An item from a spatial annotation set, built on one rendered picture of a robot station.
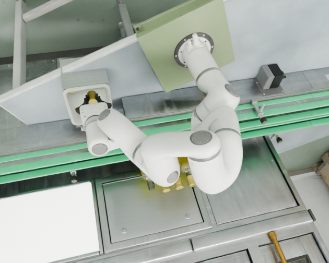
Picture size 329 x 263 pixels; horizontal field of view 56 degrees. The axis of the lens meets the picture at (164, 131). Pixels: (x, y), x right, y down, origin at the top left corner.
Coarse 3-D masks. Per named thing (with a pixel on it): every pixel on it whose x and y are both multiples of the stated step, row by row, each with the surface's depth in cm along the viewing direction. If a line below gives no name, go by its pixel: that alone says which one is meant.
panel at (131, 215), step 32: (32, 192) 136; (96, 192) 138; (128, 192) 140; (160, 192) 141; (192, 192) 142; (96, 224) 130; (128, 224) 132; (160, 224) 132; (192, 224) 133; (96, 256) 125
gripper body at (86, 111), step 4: (88, 104) 113; (92, 104) 113; (96, 104) 113; (100, 104) 113; (104, 104) 113; (80, 108) 111; (84, 108) 111; (88, 108) 111; (92, 108) 110; (96, 108) 110; (100, 108) 111; (104, 108) 111; (80, 112) 109; (84, 112) 109; (88, 112) 109; (92, 112) 108; (96, 112) 108; (100, 112) 109; (80, 116) 110; (84, 116) 107; (88, 116) 107; (84, 120) 106
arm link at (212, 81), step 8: (208, 72) 101; (216, 72) 101; (200, 80) 102; (208, 80) 99; (216, 80) 98; (224, 80) 98; (200, 88) 103; (208, 88) 98; (216, 88) 95; (224, 88) 94; (232, 88) 96; (208, 96) 97; (216, 96) 95; (224, 96) 94; (232, 96) 94; (200, 104) 101; (208, 104) 97; (216, 104) 95; (224, 104) 94; (232, 104) 94; (200, 112) 99; (208, 112) 97
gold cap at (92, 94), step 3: (87, 93) 119; (90, 93) 118; (93, 93) 119; (87, 96) 120; (90, 96) 118; (93, 96) 118; (96, 96) 120; (90, 99) 117; (93, 99) 117; (96, 99) 118; (90, 102) 118; (93, 102) 119; (96, 102) 119
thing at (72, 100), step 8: (72, 88) 112; (80, 88) 113; (88, 88) 113; (96, 88) 125; (104, 88) 125; (64, 96) 114; (72, 96) 125; (80, 96) 126; (104, 96) 130; (72, 104) 126; (80, 104) 130; (72, 112) 124; (72, 120) 126; (80, 120) 130
